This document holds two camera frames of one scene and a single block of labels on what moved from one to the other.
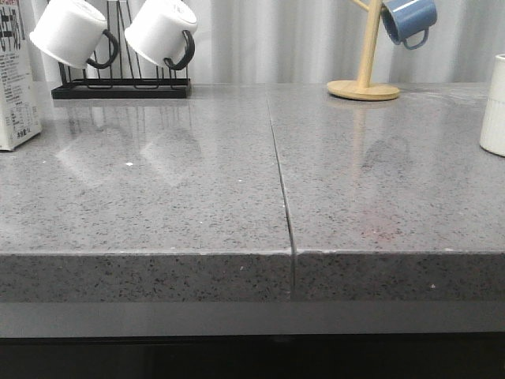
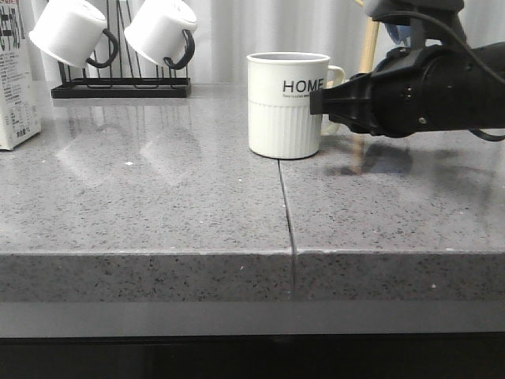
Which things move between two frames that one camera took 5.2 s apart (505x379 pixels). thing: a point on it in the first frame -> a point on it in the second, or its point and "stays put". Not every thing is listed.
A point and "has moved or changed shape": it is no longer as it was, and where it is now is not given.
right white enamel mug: [160, 31] stays put
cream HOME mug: [492, 132] has moved or changed shape
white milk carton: [20, 76] stays put
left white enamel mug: [72, 31] stays put
